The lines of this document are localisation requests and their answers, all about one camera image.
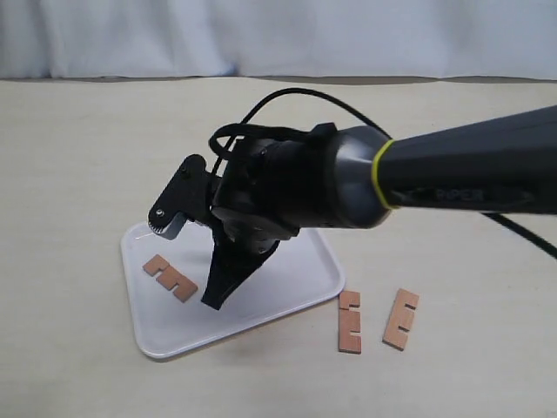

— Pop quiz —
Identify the white plastic tray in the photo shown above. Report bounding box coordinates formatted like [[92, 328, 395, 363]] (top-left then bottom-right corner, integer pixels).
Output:
[[120, 222, 346, 360]]

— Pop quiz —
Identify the black cable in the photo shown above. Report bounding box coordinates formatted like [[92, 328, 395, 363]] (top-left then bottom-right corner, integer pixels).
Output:
[[207, 88, 395, 175]]

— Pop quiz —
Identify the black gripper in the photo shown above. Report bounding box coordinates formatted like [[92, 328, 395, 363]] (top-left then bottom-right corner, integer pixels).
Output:
[[201, 130, 331, 310]]

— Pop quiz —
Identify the white cloth backdrop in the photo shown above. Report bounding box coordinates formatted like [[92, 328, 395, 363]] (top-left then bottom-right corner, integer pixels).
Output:
[[1, 1, 556, 80]]

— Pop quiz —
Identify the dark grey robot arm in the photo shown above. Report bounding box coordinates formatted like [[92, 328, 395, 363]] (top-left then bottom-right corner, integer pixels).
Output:
[[202, 106, 556, 309]]

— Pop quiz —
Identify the wooden notched piece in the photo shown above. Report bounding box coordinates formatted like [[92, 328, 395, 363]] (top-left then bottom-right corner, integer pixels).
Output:
[[339, 290, 362, 354], [143, 254, 198, 303], [382, 288, 419, 351]]

